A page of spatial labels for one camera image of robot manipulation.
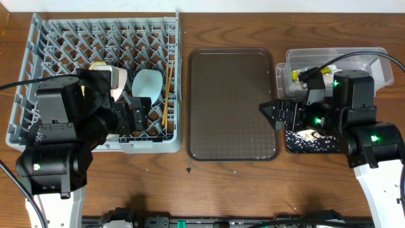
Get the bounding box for light blue bowl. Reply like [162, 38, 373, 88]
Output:
[132, 69, 163, 105]

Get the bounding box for white bowl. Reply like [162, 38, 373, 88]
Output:
[111, 68, 128, 102]

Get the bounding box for white napkin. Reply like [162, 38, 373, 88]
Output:
[303, 65, 343, 83]

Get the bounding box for green orange snack wrapper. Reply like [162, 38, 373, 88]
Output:
[291, 65, 336, 82]

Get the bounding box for yellow plate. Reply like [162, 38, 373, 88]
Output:
[81, 61, 107, 96]

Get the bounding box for white cup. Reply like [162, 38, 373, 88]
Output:
[106, 134, 120, 141]

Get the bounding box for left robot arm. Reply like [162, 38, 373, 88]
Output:
[16, 68, 151, 227]

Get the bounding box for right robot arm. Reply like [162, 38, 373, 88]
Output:
[259, 67, 404, 227]

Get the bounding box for black waste tray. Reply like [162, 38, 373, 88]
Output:
[280, 98, 347, 154]

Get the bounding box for pile of rice waste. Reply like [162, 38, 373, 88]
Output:
[284, 130, 339, 154]

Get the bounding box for grey dishwasher rack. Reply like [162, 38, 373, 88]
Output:
[6, 15, 182, 154]

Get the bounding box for clear plastic bin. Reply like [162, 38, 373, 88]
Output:
[275, 47, 394, 98]

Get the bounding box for dark brown serving tray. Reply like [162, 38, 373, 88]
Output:
[187, 47, 280, 162]

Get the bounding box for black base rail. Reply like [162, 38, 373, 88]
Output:
[81, 208, 375, 228]

